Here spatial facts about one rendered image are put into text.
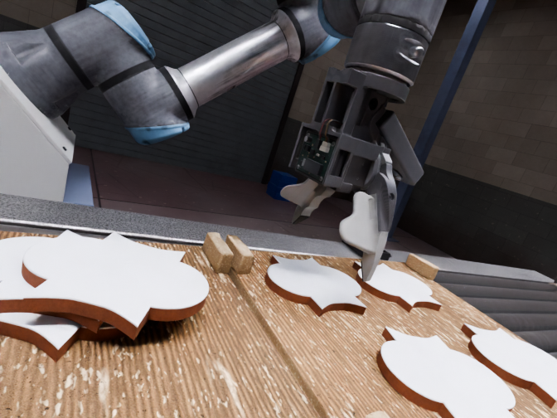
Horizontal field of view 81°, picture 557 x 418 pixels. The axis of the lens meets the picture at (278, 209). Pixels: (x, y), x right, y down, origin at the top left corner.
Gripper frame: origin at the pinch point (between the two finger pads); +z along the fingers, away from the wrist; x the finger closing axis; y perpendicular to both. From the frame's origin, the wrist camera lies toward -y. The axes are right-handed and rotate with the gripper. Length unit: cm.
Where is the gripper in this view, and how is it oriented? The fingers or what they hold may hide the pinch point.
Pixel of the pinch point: (328, 250)
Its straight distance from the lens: 41.4
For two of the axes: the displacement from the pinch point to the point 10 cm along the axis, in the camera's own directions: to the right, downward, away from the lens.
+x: 4.7, 3.7, -8.0
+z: -2.9, 9.2, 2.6
